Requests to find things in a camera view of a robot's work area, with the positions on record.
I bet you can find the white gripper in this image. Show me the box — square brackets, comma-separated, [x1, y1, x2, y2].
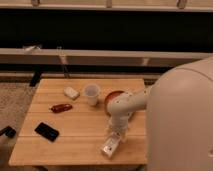
[106, 117, 128, 143]

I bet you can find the clear plastic bottle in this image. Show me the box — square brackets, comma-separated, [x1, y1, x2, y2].
[101, 132, 121, 158]

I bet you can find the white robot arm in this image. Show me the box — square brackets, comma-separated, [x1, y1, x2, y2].
[106, 56, 213, 171]

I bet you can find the orange ceramic bowl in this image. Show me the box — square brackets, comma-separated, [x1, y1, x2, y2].
[104, 90, 133, 117]

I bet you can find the white plastic cup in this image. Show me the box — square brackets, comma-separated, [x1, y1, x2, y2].
[83, 84, 100, 106]

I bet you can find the black smartphone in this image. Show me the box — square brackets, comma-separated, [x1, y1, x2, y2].
[34, 122, 59, 142]

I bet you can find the black object on floor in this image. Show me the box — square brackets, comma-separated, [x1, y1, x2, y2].
[0, 126, 16, 138]

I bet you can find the long grey bench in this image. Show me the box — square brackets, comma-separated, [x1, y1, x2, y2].
[0, 47, 213, 67]

